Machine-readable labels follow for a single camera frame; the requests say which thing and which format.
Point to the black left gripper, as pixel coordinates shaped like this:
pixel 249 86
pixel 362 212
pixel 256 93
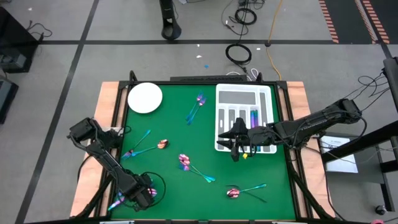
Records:
pixel 141 191

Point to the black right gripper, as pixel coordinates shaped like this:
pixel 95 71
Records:
pixel 255 137

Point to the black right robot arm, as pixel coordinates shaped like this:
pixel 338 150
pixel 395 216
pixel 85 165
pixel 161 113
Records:
pixel 311 123

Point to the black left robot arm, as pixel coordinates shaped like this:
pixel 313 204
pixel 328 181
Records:
pixel 109 165

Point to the green table mat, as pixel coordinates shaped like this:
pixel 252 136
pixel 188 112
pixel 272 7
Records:
pixel 264 174

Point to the white cutlery tray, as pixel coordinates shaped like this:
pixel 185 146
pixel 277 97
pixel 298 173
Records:
pixel 239 88

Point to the white round plate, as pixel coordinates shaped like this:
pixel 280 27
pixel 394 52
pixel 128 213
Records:
pixel 145 98

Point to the white paper sheet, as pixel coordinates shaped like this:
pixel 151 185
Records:
pixel 342 163

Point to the black diagonal beam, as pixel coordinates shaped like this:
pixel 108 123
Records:
pixel 357 144

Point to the black equipment case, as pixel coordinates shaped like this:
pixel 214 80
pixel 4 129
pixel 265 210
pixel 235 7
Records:
pixel 6 99

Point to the black caster wheel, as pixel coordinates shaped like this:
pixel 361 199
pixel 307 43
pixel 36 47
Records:
pixel 380 210

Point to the black cabinet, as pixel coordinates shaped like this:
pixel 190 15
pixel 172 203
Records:
pixel 12 37

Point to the black metal table frame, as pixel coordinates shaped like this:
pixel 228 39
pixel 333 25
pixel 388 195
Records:
pixel 124 84

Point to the black pedestal stand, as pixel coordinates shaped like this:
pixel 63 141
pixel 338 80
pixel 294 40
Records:
pixel 167 9

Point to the black upright post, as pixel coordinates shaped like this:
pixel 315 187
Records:
pixel 392 77

